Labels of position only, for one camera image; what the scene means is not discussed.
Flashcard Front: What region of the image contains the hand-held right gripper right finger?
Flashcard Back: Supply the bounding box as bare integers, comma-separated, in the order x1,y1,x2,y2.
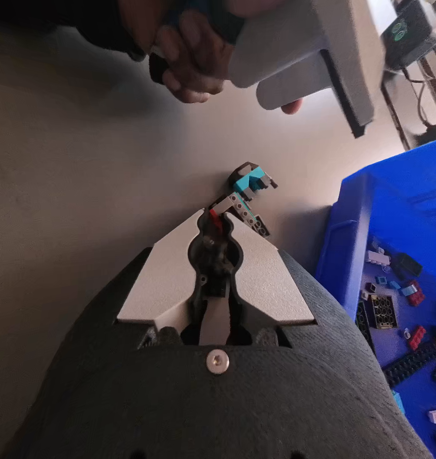
221,213,315,345

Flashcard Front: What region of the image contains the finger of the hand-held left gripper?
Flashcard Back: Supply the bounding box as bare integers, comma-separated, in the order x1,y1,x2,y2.
313,0,383,127
320,48,368,139

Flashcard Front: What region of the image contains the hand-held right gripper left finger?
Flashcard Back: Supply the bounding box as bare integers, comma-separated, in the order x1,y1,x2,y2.
117,209,207,344

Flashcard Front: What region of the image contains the blue plastic bin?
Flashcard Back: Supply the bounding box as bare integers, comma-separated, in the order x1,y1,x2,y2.
315,136,436,459

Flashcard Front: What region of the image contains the teal and black brick assembly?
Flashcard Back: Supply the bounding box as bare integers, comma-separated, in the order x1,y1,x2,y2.
228,161,279,201

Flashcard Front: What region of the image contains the person's left forearm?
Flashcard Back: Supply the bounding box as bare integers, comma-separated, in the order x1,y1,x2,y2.
0,0,147,61

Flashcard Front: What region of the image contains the grey desk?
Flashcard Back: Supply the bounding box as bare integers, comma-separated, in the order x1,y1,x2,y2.
0,22,436,459

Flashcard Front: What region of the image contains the person's left hand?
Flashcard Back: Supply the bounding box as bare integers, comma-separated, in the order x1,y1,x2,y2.
117,0,304,115

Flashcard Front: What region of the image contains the dark flat strip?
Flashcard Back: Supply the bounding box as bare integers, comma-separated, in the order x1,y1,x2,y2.
381,77,412,151

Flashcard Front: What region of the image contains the black cube device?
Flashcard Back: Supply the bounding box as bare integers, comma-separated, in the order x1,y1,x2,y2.
381,0,436,70

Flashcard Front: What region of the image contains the black brick plate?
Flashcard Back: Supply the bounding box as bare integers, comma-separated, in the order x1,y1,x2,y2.
198,229,236,277

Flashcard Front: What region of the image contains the pile of mixed toy bricks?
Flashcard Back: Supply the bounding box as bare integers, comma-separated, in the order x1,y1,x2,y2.
354,237,436,452

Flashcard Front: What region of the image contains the black cable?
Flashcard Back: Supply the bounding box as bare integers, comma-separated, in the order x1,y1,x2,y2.
403,66,436,130

